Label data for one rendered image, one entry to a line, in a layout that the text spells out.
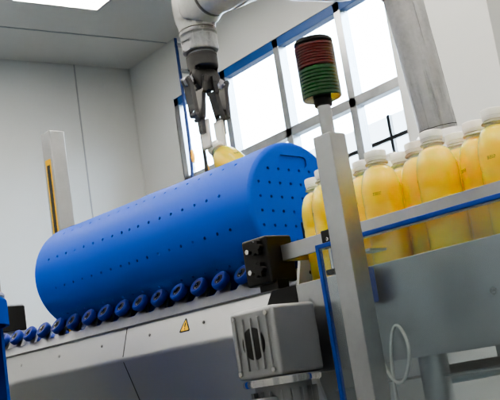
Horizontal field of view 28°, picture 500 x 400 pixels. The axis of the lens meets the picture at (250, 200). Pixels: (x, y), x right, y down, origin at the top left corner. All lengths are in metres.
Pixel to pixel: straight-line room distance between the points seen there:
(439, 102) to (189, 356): 0.93
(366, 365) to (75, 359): 1.21
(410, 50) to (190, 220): 0.79
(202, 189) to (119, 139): 5.84
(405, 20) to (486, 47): 2.38
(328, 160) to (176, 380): 0.88
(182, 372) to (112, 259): 0.35
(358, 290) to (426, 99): 1.14
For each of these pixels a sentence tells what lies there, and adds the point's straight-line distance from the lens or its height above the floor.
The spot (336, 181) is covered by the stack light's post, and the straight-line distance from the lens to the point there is 1.55.
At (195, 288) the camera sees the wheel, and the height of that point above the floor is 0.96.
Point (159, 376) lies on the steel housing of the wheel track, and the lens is 2.33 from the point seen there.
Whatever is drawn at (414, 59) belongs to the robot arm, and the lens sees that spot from 2.62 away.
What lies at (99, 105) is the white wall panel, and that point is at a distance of 8.02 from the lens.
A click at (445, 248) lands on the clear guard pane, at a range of 1.55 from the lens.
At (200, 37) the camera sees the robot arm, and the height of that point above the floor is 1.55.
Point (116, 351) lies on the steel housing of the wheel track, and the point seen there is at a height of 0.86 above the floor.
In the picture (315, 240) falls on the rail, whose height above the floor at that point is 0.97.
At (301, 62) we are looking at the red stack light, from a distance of 1.60.
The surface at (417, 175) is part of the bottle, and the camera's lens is 1.69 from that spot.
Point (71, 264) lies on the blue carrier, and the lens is 2.57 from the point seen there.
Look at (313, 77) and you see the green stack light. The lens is 1.59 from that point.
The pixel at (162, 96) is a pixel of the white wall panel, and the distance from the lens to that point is 7.81.
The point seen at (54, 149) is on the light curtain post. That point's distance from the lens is 3.52.
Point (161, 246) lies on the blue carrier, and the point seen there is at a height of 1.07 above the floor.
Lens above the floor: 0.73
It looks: 10 degrees up
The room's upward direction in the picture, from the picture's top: 9 degrees counter-clockwise
